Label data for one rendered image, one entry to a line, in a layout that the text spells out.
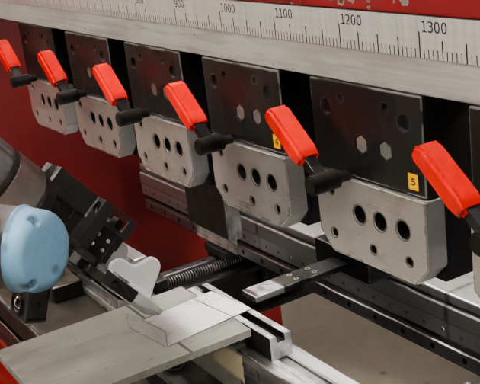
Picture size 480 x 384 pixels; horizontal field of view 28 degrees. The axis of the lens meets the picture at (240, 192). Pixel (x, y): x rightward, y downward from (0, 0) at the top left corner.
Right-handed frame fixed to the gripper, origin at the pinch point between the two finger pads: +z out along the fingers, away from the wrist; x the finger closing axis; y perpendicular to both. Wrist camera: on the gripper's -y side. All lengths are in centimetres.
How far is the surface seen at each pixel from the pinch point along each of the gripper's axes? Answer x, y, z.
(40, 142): 85, 22, 18
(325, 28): -31.4, 26.3, -22.3
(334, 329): 134, 43, 174
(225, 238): -3.4, 12.7, 3.2
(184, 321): -0.1, 1.8, 7.5
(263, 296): -2.3, 10.3, 14.4
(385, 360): 105, 40, 171
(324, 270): -2.9, 18.3, 20.8
